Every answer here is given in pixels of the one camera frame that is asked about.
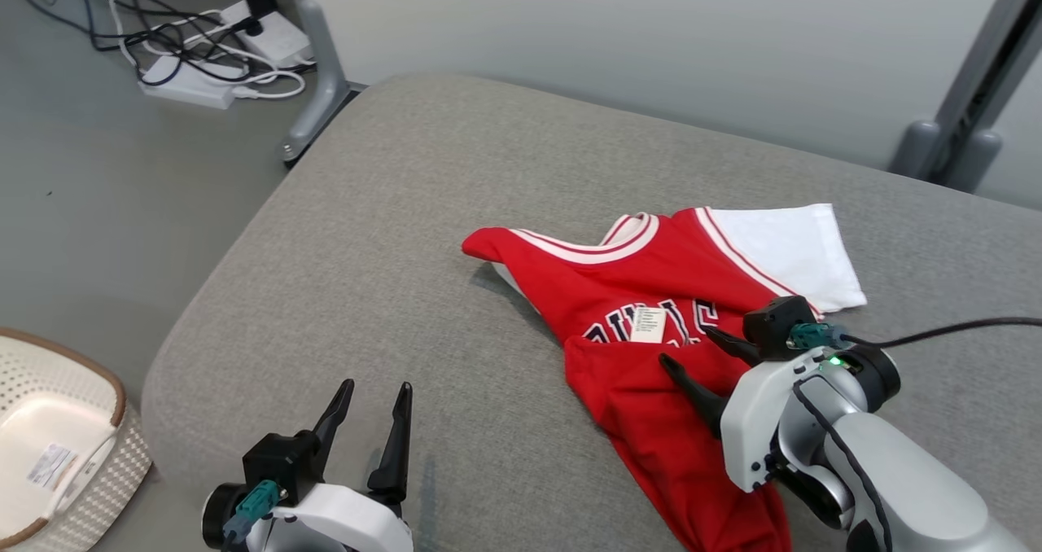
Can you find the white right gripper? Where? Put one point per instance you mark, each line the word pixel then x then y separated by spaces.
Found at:
pixel 753 422

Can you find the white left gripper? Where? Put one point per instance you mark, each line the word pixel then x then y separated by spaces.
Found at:
pixel 342 519

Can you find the red jersey white sleeves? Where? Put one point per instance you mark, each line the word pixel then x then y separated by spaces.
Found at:
pixel 651 275

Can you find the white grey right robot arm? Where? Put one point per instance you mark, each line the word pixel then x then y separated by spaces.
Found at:
pixel 912 495

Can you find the white woven laundry basket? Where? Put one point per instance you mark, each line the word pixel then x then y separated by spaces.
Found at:
pixel 49 422

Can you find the grey metal support leg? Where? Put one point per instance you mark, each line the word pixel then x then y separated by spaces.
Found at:
pixel 326 72

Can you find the long white power strip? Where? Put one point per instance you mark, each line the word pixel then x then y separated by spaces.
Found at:
pixel 187 84

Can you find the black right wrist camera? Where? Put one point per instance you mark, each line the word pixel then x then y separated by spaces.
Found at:
pixel 773 324

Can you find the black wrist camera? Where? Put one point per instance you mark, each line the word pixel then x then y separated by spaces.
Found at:
pixel 773 324
pixel 281 462

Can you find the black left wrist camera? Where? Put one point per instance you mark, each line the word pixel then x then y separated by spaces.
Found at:
pixel 281 462

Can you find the grey metal partition post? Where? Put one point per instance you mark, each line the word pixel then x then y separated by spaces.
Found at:
pixel 969 88

